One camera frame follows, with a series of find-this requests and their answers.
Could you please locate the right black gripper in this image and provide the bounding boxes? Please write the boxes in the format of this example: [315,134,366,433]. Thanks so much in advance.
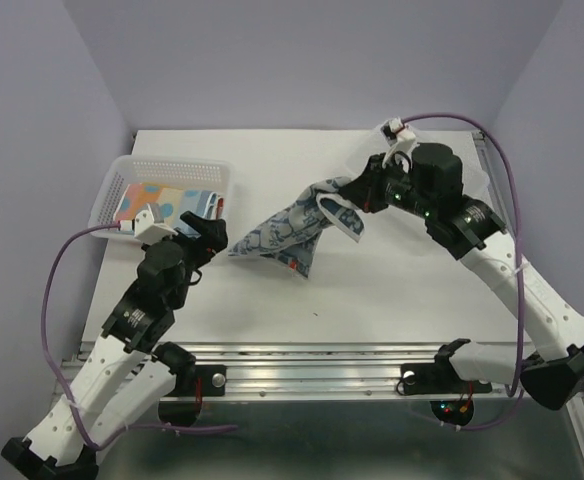
[339,152,436,220]

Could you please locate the light blue patterned towel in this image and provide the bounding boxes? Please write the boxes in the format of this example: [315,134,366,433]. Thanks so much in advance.
[113,183,224,236]

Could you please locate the white and blue printed towel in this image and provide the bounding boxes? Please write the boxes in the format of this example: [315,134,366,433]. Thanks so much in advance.
[228,176,365,279]

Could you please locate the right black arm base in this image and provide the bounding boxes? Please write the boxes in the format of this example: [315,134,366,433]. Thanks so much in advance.
[395,363,493,428]

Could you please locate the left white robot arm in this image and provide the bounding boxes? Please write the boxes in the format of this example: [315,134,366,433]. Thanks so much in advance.
[1,204,228,479]

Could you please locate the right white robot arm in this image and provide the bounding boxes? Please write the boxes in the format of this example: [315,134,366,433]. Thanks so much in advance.
[339,143,584,411]

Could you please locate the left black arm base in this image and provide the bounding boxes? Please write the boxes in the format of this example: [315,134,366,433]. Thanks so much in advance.
[158,364,227,427]

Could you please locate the right white plastic basket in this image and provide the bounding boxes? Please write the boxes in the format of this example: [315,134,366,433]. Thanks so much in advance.
[344,126,490,203]

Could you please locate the white plastic basket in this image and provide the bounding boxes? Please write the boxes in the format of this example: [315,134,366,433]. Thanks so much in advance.
[88,155,233,227]
[344,126,490,203]

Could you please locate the left white plastic basket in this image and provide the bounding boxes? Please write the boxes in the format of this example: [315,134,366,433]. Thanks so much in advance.
[88,155,233,227]

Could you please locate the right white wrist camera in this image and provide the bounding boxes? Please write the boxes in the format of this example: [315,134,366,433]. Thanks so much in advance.
[380,118,416,168]

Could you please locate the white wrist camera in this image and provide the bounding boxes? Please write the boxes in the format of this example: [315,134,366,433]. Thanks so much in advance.
[380,118,416,168]
[119,203,177,245]

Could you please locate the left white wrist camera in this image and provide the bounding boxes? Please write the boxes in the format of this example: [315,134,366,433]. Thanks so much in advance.
[119,203,177,245]

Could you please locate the aluminium rail frame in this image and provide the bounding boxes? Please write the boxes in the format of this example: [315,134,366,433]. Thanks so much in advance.
[31,129,584,480]

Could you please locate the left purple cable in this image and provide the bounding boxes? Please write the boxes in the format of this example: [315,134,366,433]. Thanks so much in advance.
[40,224,239,447]

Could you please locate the purple cable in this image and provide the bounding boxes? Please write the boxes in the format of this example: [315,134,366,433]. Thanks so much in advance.
[40,224,239,447]
[396,112,526,431]

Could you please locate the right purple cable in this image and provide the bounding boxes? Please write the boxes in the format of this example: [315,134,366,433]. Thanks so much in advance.
[396,112,526,431]

